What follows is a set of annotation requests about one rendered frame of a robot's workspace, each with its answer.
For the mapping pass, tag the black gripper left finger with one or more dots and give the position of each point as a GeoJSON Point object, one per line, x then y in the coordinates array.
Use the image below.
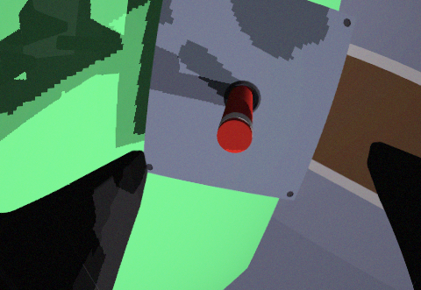
{"type": "Point", "coordinates": [74, 238]}

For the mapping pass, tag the red peg with white band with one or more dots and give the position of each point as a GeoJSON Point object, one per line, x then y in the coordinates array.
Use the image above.
{"type": "Point", "coordinates": [235, 131]}

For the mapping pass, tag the grey panel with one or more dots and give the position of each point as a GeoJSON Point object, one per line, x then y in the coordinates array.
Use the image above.
{"type": "Point", "coordinates": [290, 53]}

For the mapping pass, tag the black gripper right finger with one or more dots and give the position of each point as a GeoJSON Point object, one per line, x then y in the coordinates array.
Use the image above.
{"type": "Point", "coordinates": [397, 178]}

